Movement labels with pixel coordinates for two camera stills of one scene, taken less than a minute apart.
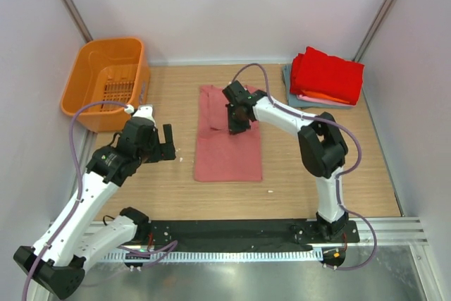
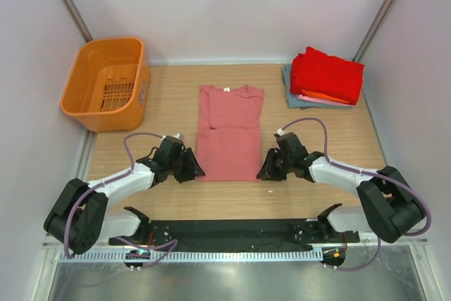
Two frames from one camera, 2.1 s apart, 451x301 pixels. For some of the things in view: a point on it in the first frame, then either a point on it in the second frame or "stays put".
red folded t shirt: [315, 70] stays put
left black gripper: [163, 151] to [192, 168]
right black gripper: [235, 127] to [268, 171]
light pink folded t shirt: [325, 101] stays put
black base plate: [244, 233] stays put
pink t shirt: [219, 156] stays put
